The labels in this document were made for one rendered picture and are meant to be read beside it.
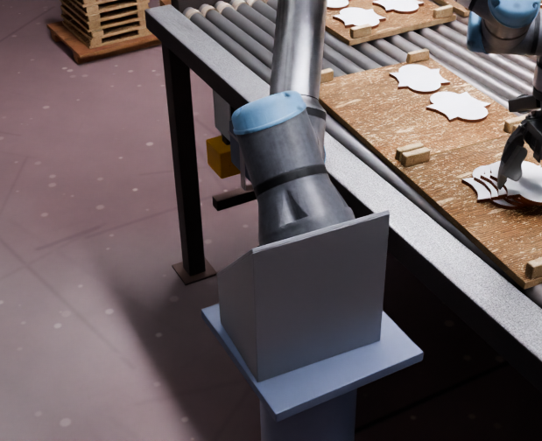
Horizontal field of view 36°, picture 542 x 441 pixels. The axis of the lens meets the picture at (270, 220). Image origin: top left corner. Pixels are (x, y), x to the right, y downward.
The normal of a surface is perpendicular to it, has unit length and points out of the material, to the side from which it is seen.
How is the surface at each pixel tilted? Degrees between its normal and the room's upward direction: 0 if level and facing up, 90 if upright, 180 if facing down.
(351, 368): 0
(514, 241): 0
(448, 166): 0
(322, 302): 90
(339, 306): 90
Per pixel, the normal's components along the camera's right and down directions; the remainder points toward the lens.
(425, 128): -0.02, -0.82
